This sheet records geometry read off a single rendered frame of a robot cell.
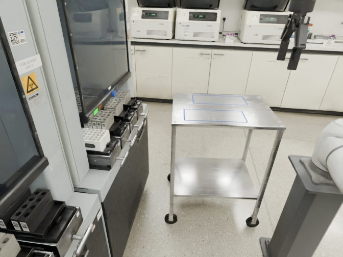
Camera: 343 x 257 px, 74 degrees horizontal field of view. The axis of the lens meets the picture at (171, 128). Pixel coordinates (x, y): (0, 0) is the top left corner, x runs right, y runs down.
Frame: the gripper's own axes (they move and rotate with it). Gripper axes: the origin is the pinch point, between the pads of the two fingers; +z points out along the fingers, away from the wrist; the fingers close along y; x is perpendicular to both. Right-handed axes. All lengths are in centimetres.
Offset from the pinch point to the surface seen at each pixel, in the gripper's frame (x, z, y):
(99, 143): 71, 34, -15
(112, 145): 67, 38, -10
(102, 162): 70, 43, -17
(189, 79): 44, 79, 218
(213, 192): 15, 92, 22
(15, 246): 74, 35, -61
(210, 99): 23, 38, 50
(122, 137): 66, 40, 0
